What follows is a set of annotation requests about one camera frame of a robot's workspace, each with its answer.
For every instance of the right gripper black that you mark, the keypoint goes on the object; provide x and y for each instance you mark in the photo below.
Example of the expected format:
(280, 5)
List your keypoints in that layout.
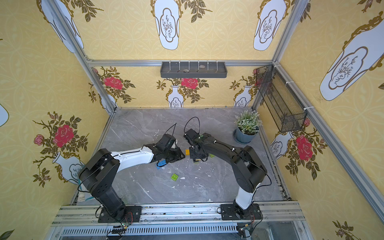
(195, 151)

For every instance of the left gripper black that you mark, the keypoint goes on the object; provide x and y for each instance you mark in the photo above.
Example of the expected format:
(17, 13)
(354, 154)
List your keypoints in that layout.
(173, 153)

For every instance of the blue lego brick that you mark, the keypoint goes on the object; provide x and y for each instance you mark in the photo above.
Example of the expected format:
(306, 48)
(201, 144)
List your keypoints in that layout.
(161, 163)

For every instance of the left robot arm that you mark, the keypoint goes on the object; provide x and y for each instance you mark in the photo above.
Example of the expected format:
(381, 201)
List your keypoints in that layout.
(98, 174)

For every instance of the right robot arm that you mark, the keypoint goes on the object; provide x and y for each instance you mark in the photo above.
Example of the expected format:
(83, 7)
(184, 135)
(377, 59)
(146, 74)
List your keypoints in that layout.
(247, 167)

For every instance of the flat green lego plate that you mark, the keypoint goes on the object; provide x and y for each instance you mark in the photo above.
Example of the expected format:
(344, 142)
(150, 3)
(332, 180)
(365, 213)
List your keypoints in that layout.
(174, 177)

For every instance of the potted green plant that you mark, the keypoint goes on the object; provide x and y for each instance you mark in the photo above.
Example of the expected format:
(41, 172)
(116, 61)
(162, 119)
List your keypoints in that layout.
(248, 125)

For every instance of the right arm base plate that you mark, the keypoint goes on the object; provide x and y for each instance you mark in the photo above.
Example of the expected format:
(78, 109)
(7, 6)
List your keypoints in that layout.
(232, 212)

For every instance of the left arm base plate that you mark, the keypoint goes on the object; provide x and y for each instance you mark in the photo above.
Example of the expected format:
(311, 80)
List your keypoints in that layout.
(127, 214)

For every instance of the grey wall shelf tray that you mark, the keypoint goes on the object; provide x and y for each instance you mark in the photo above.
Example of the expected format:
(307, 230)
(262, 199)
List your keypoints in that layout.
(194, 69)

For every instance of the black wire mesh basket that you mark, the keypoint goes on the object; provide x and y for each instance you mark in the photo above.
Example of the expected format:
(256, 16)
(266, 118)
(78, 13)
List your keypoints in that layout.
(284, 106)

